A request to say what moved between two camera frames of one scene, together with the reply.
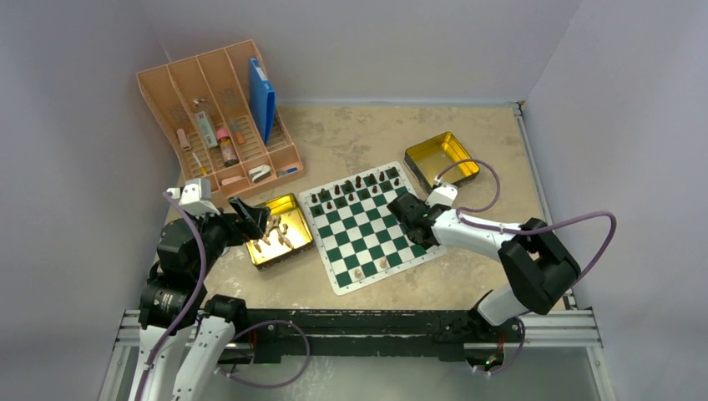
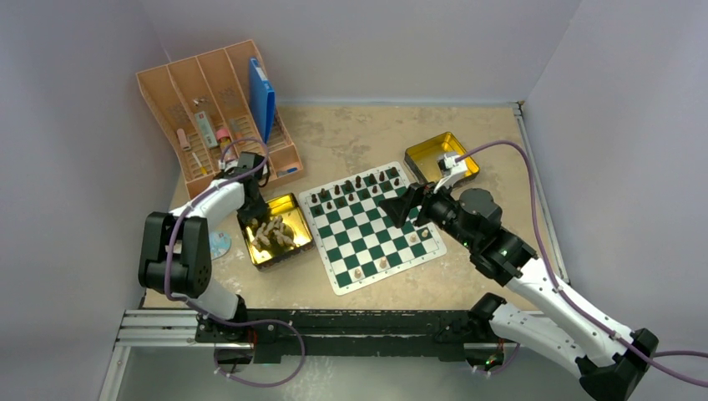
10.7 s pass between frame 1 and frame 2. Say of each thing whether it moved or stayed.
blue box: stayed
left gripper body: moved
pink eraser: stayed
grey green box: stayed
